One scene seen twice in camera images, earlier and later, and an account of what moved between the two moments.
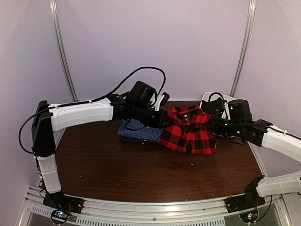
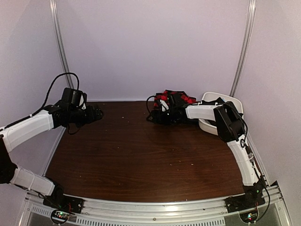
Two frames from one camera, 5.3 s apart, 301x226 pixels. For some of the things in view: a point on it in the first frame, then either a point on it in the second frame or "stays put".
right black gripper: [214, 126] -> [162, 119]
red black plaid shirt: [188, 133] -> [179, 95]
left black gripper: [163, 116] -> [91, 117]
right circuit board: [249, 216] stays put
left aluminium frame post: [52, 4] stays put
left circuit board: [59, 216] stays put
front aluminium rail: [277, 212] stays put
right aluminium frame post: [252, 8] stays put
